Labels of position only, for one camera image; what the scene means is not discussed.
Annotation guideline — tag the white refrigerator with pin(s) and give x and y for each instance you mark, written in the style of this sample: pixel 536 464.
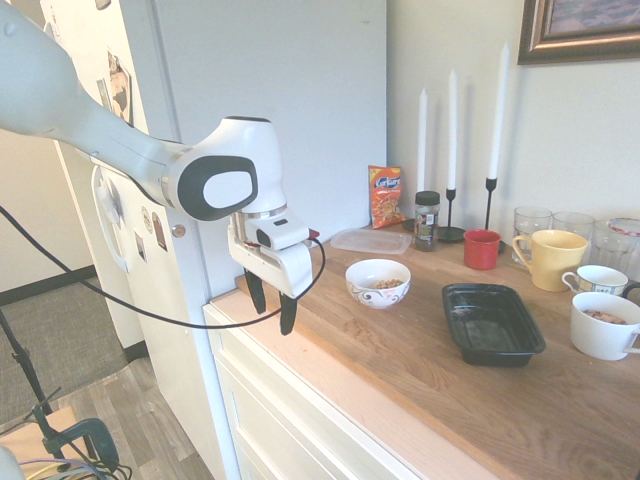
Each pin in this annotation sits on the white refrigerator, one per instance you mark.
pixel 275 75

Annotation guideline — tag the green clamp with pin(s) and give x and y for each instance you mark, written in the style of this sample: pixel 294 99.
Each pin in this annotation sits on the green clamp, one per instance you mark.
pixel 95 435

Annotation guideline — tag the white kitchen cabinet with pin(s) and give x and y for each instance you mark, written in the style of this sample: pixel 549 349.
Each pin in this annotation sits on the white kitchen cabinet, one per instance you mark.
pixel 280 400

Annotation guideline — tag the black tripod stand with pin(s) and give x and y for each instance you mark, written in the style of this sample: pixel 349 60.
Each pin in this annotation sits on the black tripod stand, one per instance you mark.
pixel 22 365

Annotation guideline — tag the large photo fridge magnet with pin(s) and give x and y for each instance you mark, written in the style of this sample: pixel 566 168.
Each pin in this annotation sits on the large photo fridge magnet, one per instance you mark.
pixel 120 85

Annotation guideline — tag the short white taper candle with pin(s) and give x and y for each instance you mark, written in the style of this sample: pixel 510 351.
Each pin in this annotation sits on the short white taper candle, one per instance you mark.
pixel 422 140

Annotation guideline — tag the clear plastic container lid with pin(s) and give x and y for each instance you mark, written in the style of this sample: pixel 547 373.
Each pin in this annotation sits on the clear plastic container lid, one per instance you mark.
pixel 370 241

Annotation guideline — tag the cereal rings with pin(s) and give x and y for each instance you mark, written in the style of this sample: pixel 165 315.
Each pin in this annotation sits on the cereal rings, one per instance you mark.
pixel 386 283

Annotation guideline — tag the clear drinking glass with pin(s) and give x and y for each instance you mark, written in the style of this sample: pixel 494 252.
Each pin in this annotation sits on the clear drinking glass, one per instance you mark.
pixel 575 222
pixel 612 250
pixel 532 220

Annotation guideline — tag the orange snack bag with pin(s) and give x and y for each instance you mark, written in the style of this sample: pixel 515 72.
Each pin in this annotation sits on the orange snack bag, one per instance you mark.
pixel 386 200

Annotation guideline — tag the cereal in white mug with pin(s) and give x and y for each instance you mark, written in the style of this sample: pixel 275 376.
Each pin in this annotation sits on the cereal in white mug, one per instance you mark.
pixel 605 316

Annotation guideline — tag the round fridge magnet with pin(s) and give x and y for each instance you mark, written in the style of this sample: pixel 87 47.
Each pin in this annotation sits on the round fridge magnet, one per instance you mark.
pixel 145 220

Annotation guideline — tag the black plastic food container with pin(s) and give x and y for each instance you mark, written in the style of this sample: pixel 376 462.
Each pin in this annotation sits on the black plastic food container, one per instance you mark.
pixel 492 325

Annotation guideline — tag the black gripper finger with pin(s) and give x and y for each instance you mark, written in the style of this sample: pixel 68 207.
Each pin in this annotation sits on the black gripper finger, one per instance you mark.
pixel 258 296
pixel 288 315

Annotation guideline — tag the dark oval fridge magnet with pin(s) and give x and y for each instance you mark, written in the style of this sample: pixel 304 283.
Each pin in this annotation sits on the dark oval fridge magnet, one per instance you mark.
pixel 159 230

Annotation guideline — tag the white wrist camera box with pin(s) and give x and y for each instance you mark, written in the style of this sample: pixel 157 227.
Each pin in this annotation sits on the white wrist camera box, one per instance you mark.
pixel 280 232

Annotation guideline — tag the plywood mounting board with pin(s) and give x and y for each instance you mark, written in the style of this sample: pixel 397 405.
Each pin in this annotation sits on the plywood mounting board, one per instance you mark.
pixel 25 440

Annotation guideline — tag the framed picture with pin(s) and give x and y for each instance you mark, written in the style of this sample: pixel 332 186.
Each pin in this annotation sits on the framed picture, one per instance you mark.
pixel 580 30

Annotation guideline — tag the white cup with patterned band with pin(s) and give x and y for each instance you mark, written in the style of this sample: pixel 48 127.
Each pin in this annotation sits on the white cup with patterned band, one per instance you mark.
pixel 600 280

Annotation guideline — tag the large plain white mug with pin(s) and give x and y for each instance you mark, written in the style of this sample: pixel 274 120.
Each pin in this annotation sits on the large plain white mug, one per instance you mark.
pixel 597 337

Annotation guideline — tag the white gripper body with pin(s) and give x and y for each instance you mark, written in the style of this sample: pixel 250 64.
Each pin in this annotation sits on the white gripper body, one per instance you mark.
pixel 292 270

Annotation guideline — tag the medium white taper candle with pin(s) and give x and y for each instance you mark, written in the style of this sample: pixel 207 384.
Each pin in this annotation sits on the medium white taper candle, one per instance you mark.
pixel 452 130

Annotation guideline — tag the white swirl-patterned bowl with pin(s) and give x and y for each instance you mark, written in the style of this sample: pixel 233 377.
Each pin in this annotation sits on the white swirl-patterned bowl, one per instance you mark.
pixel 377 295

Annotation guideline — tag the red mug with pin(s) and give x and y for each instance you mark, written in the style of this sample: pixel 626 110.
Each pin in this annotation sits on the red mug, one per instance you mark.
pixel 480 252

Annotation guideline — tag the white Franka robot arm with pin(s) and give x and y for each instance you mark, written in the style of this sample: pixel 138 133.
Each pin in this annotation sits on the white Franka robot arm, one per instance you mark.
pixel 50 100

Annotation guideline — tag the spice jar with black cap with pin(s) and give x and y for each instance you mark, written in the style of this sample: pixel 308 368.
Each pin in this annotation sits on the spice jar with black cap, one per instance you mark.
pixel 426 225

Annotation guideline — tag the tall white taper candle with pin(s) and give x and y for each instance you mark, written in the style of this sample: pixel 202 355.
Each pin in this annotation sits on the tall white taper candle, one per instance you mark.
pixel 500 110

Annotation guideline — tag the round metal knob magnet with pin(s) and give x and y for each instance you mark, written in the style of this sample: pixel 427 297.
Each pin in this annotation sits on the round metal knob magnet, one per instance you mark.
pixel 178 231

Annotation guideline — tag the small grey photo magnet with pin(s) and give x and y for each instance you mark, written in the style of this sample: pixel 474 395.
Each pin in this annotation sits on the small grey photo magnet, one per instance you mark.
pixel 104 97

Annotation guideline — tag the small rectangular picture magnet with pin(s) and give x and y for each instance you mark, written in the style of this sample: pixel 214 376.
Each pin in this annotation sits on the small rectangular picture magnet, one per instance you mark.
pixel 140 246

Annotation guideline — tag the yellow mug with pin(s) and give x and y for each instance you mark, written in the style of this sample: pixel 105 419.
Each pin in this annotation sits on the yellow mug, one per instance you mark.
pixel 555 262

